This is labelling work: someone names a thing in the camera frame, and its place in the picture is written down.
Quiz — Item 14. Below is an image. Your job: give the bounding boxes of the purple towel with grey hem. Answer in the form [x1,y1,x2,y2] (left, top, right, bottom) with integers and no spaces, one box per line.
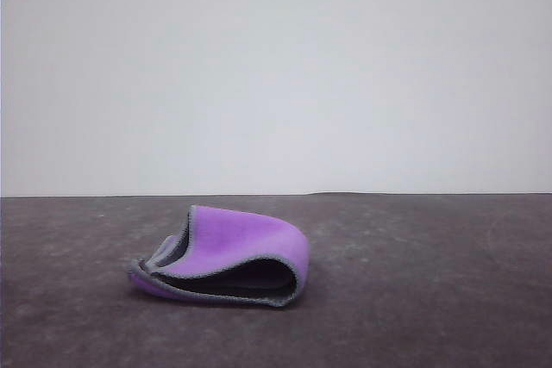
[126,203,312,310]

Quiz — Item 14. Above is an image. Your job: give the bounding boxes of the grey table cloth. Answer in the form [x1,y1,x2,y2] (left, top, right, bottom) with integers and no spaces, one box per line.
[0,191,552,368]

